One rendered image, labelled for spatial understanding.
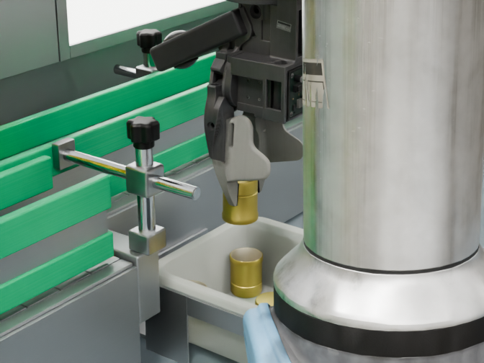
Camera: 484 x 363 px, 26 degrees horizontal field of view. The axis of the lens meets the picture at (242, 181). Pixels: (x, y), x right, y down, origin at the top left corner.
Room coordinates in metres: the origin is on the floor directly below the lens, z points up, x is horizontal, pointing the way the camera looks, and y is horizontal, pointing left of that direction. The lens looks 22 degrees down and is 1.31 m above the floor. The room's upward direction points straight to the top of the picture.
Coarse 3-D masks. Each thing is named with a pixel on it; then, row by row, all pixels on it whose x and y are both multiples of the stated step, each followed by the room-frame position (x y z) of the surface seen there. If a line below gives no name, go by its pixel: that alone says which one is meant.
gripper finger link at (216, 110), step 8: (208, 88) 0.90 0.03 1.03; (216, 88) 0.90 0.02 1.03; (208, 96) 0.90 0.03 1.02; (216, 96) 0.90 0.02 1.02; (208, 104) 0.90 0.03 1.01; (216, 104) 0.90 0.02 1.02; (224, 104) 0.90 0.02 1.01; (208, 112) 0.90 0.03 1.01; (216, 112) 0.89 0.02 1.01; (224, 112) 0.90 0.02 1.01; (232, 112) 0.91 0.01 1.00; (208, 120) 0.90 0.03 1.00; (216, 120) 0.89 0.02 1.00; (224, 120) 0.90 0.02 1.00; (208, 128) 0.90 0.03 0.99; (216, 128) 0.90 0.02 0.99; (224, 128) 0.90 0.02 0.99; (208, 136) 0.90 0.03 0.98; (216, 136) 0.90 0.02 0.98; (224, 136) 0.90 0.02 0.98; (208, 144) 0.90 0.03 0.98; (216, 144) 0.90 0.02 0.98; (224, 144) 0.90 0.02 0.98; (208, 152) 0.91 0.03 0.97; (216, 152) 0.90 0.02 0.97; (224, 152) 0.90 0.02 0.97; (224, 160) 0.90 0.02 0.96
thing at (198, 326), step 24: (192, 240) 1.06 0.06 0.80; (168, 288) 0.90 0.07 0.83; (168, 312) 0.90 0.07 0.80; (192, 312) 0.88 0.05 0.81; (216, 312) 0.86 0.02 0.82; (144, 336) 0.93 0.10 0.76; (168, 336) 0.90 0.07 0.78; (192, 336) 0.88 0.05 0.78; (216, 336) 0.86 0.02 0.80; (240, 336) 0.85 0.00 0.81; (192, 360) 0.88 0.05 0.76; (216, 360) 0.86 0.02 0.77; (240, 360) 0.85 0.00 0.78
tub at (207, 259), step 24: (216, 240) 0.99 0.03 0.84; (240, 240) 1.02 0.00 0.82; (264, 240) 1.02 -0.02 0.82; (288, 240) 1.01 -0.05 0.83; (168, 264) 0.93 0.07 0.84; (192, 264) 0.96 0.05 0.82; (216, 264) 0.99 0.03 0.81; (264, 264) 1.02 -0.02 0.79; (192, 288) 0.88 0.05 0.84; (216, 288) 0.98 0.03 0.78; (264, 288) 1.01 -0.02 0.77; (240, 312) 0.84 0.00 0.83
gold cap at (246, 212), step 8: (240, 184) 0.92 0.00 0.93; (248, 184) 0.92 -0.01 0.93; (256, 184) 0.93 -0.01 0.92; (240, 192) 0.92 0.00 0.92; (248, 192) 0.92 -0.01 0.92; (256, 192) 0.93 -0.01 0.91; (224, 200) 0.93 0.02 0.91; (240, 200) 0.92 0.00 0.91; (248, 200) 0.92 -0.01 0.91; (256, 200) 0.93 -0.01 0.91; (224, 208) 0.93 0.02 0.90; (232, 208) 0.92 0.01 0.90; (240, 208) 0.92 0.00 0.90; (248, 208) 0.92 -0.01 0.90; (256, 208) 0.93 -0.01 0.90; (224, 216) 0.93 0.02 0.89; (232, 216) 0.92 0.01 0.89; (240, 216) 0.92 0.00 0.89; (248, 216) 0.92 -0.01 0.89; (256, 216) 0.93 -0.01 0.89; (232, 224) 0.92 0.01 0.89; (240, 224) 0.92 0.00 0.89
